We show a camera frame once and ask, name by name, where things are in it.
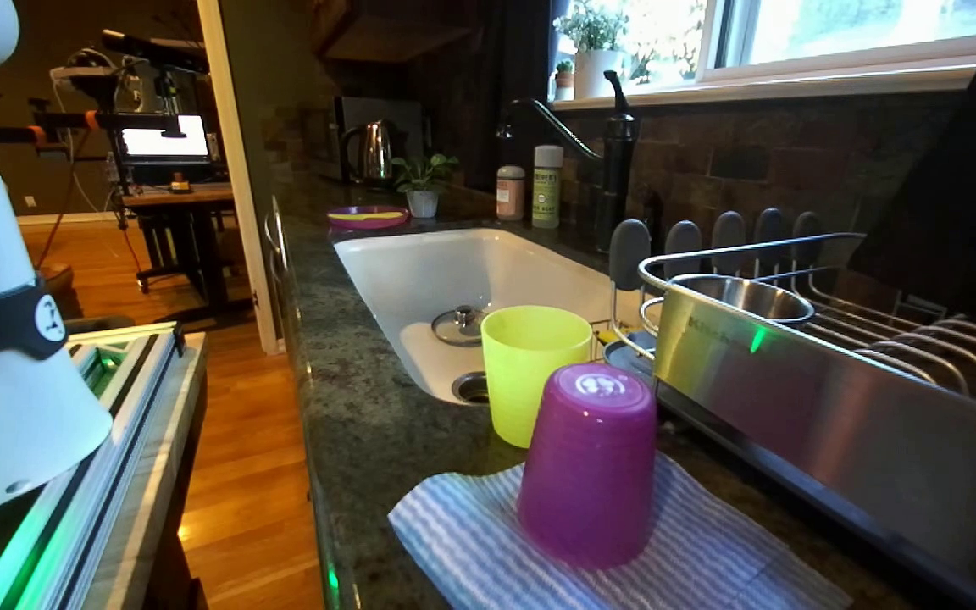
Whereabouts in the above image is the dark bronze faucet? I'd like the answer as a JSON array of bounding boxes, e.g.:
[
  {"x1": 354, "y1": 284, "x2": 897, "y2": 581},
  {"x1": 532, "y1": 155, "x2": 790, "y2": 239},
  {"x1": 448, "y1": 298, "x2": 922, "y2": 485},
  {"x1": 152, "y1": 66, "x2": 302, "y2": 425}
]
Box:
[{"x1": 495, "y1": 71, "x2": 637, "y2": 254}]

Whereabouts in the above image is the steel electric kettle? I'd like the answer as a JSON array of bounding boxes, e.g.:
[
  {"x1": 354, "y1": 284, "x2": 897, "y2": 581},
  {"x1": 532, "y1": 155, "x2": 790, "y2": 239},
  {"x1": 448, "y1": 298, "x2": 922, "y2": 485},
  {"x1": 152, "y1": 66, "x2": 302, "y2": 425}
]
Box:
[{"x1": 341, "y1": 118, "x2": 406, "y2": 184}]

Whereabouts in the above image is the lime green plastic cup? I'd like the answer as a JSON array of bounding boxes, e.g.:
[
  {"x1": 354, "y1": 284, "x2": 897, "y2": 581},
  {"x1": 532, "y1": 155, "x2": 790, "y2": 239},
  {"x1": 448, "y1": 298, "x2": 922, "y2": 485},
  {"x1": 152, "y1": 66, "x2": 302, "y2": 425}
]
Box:
[{"x1": 483, "y1": 305, "x2": 593, "y2": 447}]

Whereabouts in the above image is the stainless steel dish rack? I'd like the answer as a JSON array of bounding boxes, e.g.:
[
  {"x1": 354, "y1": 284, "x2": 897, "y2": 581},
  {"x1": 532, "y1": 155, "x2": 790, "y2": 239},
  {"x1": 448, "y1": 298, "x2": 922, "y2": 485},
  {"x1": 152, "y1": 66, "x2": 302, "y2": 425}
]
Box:
[{"x1": 607, "y1": 215, "x2": 976, "y2": 604}]

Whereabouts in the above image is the white pot window plant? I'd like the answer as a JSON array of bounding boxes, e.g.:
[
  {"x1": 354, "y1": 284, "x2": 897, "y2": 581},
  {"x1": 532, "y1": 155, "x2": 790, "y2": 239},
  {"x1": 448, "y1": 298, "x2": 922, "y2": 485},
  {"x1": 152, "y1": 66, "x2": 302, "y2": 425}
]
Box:
[{"x1": 556, "y1": 0, "x2": 631, "y2": 98}]

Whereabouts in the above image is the blue striped dish cloth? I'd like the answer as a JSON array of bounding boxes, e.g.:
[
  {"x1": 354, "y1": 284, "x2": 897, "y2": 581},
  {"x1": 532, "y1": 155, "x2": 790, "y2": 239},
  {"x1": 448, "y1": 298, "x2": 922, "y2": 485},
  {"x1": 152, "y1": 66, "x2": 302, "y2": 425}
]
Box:
[{"x1": 389, "y1": 458, "x2": 850, "y2": 610}]

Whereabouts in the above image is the purple plastic cup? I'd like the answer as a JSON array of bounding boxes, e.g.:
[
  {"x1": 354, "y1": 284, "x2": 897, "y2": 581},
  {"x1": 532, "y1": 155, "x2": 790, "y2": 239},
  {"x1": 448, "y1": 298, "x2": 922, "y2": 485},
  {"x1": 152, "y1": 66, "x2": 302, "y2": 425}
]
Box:
[{"x1": 518, "y1": 361, "x2": 657, "y2": 568}]

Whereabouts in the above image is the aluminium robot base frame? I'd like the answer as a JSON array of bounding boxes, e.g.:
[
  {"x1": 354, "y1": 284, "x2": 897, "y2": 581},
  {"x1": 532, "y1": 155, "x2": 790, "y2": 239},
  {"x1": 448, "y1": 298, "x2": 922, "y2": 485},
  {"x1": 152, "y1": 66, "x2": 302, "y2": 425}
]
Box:
[{"x1": 0, "y1": 323, "x2": 206, "y2": 610}]

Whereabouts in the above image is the dark wooden desk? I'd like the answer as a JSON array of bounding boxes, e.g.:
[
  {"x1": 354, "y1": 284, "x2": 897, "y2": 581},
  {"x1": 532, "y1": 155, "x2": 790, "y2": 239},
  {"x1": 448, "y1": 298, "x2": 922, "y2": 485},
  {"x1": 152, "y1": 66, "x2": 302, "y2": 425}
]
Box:
[{"x1": 123, "y1": 184, "x2": 238, "y2": 317}]

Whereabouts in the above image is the green potted houseplant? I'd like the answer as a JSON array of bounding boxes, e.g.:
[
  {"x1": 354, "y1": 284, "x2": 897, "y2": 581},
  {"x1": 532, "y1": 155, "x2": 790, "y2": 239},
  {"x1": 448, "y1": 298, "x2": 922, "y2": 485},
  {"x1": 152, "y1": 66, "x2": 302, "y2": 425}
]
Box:
[{"x1": 398, "y1": 151, "x2": 460, "y2": 220}]

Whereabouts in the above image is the white kitchen sink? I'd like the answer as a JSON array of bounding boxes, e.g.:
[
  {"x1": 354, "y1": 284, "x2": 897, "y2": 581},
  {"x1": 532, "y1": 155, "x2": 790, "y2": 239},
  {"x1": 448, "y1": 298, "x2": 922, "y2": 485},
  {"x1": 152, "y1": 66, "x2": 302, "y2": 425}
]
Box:
[{"x1": 335, "y1": 226, "x2": 615, "y2": 407}]

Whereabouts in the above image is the laptop screen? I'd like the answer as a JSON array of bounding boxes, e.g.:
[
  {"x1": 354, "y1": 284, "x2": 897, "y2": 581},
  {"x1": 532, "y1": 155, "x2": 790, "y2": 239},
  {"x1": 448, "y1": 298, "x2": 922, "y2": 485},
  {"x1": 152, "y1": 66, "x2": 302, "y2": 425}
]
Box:
[{"x1": 123, "y1": 116, "x2": 206, "y2": 160}]

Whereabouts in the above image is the green soap bottle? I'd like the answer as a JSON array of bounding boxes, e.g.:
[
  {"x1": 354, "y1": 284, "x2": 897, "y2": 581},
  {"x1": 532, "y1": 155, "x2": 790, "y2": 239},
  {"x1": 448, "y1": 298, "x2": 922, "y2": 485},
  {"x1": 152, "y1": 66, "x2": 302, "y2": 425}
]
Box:
[{"x1": 532, "y1": 146, "x2": 564, "y2": 226}]

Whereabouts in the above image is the metal sink strainer lid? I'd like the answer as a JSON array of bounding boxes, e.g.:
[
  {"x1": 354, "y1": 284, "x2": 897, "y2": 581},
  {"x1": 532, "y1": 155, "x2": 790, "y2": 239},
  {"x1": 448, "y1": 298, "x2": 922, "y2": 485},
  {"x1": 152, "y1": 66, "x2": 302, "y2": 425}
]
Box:
[{"x1": 432, "y1": 305, "x2": 484, "y2": 345}]

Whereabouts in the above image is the metal cutlery cup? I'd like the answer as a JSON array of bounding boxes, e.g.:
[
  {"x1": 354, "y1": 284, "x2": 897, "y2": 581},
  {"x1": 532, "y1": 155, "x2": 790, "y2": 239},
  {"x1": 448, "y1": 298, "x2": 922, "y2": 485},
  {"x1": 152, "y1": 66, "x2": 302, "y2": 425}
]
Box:
[{"x1": 640, "y1": 273, "x2": 815, "y2": 334}]

